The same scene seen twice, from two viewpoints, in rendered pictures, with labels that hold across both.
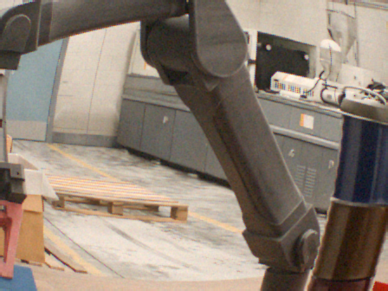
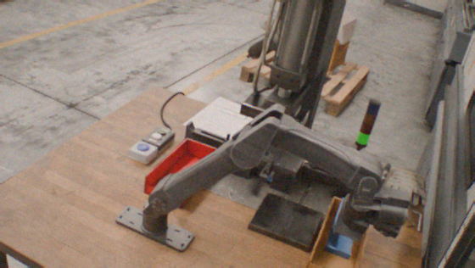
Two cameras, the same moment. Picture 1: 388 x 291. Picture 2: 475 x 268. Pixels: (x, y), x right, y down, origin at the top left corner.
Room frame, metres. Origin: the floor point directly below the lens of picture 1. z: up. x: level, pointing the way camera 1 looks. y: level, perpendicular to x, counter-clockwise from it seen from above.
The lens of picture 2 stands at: (1.48, 0.60, 1.70)
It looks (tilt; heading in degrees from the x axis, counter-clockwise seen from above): 29 degrees down; 229
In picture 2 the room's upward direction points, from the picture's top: 11 degrees clockwise
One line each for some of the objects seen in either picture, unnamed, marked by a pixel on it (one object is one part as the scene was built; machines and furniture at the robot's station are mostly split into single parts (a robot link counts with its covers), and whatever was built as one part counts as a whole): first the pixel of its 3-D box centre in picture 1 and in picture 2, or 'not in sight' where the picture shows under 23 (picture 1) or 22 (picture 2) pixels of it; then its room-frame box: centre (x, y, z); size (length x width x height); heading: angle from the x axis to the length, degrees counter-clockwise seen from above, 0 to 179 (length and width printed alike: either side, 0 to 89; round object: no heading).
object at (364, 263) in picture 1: (356, 237); (370, 117); (0.35, -0.08, 1.14); 0.04 x 0.04 x 0.03
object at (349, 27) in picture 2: not in sight; (323, 36); (-2.15, -2.44, 0.40); 0.67 x 0.60 x 0.50; 24
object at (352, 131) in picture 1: (371, 159); (373, 107); (0.35, -0.08, 1.17); 0.04 x 0.04 x 0.03
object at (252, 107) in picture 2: not in sight; (288, 73); (0.55, -0.26, 1.22); 0.26 x 0.18 x 0.30; 32
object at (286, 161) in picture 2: not in sight; (269, 154); (0.61, -0.21, 0.98); 0.20 x 0.10 x 0.01; 122
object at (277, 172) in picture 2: not in sight; (266, 165); (0.61, -0.21, 0.94); 0.20 x 0.10 x 0.07; 122
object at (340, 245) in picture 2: not in sight; (342, 236); (0.60, 0.12, 0.92); 0.15 x 0.07 x 0.03; 33
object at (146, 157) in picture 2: not in sight; (142, 155); (0.91, -0.44, 0.90); 0.07 x 0.07 x 0.06; 32
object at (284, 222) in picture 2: not in sight; (286, 220); (0.69, -0.01, 0.91); 0.17 x 0.16 x 0.02; 122
